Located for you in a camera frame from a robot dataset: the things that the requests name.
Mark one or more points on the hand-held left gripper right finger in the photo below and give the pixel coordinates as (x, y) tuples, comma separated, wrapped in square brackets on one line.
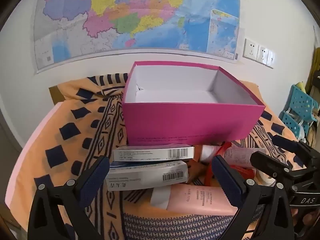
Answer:
[(226, 180)]

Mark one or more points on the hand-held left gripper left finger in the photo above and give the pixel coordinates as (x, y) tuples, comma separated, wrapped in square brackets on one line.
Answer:
[(98, 177)]

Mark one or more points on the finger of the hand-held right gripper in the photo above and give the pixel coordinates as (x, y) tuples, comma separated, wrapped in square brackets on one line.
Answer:
[(270, 165), (287, 145)]

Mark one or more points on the white tube with black print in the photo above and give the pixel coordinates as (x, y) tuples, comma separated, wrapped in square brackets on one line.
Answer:
[(237, 155)]

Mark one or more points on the red scraper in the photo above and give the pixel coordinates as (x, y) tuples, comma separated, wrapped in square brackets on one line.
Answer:
[(220, 152)]

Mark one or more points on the pink tube with white cap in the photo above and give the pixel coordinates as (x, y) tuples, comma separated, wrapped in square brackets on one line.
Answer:
[(197, 197)]

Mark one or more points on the white blue medicine box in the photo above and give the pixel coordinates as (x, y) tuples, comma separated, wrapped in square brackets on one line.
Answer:
[(145, 177)]

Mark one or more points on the pink cardboard box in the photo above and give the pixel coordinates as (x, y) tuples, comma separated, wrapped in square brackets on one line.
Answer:
[(190, 122)]

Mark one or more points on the person's right hand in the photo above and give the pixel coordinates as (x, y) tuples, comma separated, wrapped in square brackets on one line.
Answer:
[(308, 217)]

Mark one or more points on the blue plastic basket rack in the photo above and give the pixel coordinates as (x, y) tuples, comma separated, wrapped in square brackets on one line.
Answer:
[(298, 107)]

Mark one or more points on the orange patterned blanket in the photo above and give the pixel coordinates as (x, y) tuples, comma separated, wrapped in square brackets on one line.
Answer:
[(75, 142)]

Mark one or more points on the pink bed sheet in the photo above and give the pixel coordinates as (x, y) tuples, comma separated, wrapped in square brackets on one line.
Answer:
[(32, 135)]

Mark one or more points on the brown wooden board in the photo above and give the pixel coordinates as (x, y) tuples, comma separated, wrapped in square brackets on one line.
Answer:
[(56, 95)]

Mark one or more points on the white wall switch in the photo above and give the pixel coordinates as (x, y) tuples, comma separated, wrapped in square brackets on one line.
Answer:
[(270, 58)]

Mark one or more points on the white wall socket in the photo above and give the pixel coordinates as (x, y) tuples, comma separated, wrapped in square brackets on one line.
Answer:
[(250, 49), (263, 54)]

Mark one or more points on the colourful wall map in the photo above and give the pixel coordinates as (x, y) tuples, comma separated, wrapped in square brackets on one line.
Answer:
[(125, 17)]

